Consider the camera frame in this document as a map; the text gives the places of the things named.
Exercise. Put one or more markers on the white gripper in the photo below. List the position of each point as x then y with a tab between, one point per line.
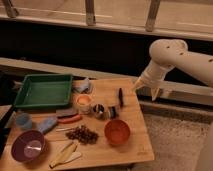
148	80

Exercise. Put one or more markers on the red chili pepper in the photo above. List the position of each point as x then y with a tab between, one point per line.
70	119

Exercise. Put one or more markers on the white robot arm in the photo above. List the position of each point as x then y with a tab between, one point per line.
167	54

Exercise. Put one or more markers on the white cup with orange inside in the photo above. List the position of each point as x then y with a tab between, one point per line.
83	103

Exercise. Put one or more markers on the blue plastic cup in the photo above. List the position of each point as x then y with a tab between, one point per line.
23	121

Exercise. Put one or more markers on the small metal can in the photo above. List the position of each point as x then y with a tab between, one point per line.
113	112

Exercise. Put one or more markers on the orange bowl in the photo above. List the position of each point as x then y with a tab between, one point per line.
117	132

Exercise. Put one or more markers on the wooden cutting board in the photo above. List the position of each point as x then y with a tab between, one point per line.
137	149

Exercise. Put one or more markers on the light blue cloth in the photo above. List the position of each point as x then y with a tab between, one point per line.
84	87

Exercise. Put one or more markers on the pile of brown nuts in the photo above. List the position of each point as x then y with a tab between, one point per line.
83	134

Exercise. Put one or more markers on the grey rectangular block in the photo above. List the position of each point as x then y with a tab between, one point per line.
60	113

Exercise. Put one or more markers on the white stick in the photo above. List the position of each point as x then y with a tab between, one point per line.
64	129

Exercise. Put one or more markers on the blue sponge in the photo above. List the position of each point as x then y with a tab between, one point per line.
46	125

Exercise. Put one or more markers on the green plastic tray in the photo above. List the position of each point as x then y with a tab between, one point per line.
40	91

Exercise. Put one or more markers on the purple bowl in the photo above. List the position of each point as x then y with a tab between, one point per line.
28	146

